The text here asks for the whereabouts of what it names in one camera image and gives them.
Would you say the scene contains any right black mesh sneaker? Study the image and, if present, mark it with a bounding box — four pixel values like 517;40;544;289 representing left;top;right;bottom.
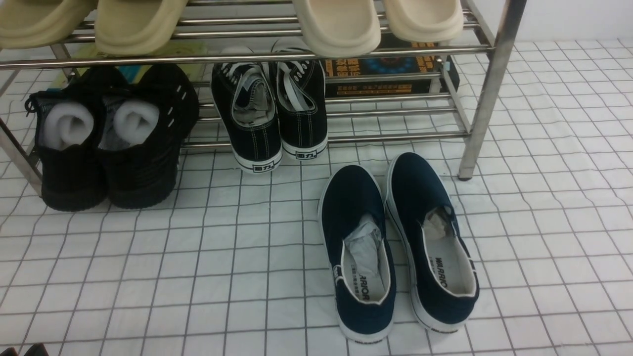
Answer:
95;63;200;209

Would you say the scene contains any navy slip-on shoe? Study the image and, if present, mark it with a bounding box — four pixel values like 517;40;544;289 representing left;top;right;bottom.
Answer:
386;152;480;334
318;165;397;344

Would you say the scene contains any beige slipper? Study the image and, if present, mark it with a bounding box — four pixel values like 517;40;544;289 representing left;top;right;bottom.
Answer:
382;0;464;43
0;0;97;49
93;0;188;56
292;0;381;58

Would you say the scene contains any black orange printed box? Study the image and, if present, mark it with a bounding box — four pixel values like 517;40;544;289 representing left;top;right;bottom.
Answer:
321;56;436;98

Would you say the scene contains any black canvas sneaker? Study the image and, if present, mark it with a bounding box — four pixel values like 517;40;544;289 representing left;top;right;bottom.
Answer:
268;59;328;161
210;61;282;174

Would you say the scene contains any black mesh sneaker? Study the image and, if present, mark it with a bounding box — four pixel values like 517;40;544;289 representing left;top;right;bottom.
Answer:
95;63;200;209
25;67;127;212

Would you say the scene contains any dark object bottom left corner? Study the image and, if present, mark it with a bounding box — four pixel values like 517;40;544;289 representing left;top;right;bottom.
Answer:
0;343;49;356

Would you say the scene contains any stainless steel shoe rack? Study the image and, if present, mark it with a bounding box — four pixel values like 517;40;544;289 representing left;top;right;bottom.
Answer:
1;0;526;181

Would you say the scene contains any far left beige slipper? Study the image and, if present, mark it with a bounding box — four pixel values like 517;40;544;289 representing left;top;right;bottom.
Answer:
0;0;97;49

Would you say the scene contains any right black canvas sneaker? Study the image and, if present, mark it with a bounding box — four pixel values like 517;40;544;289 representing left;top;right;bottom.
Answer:
268;59;328;161

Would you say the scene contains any far right beige slipper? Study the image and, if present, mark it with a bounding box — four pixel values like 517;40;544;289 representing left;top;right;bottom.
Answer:
382;0;464;43

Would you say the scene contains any left black mesh sneaker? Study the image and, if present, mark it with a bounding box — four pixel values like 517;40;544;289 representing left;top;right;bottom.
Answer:
25;67;127;212

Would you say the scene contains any left black canvas sneaker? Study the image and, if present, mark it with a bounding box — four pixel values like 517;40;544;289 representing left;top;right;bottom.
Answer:
210;61;282;174

